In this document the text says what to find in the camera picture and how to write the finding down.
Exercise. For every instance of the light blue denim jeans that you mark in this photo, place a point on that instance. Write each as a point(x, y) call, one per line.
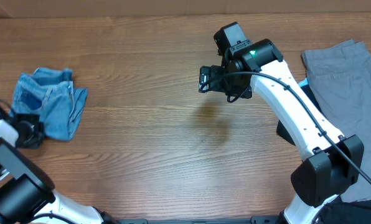
point(51, 95)

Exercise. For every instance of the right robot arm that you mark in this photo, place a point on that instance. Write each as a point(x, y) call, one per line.
point(330, 160)

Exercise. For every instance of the black garment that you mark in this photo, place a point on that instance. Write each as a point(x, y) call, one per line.
point(340, 212)

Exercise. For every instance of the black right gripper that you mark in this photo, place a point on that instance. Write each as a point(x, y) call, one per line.
point(244, 90)

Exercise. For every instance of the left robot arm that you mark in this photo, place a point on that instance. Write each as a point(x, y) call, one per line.
point(27, 193)

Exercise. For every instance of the gray trousers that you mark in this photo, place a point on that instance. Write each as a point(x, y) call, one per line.
point(340, 80)

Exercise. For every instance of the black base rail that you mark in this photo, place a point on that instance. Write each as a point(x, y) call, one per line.
point(269, 219)

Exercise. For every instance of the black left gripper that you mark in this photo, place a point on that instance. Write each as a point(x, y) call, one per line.
point(35, 142)

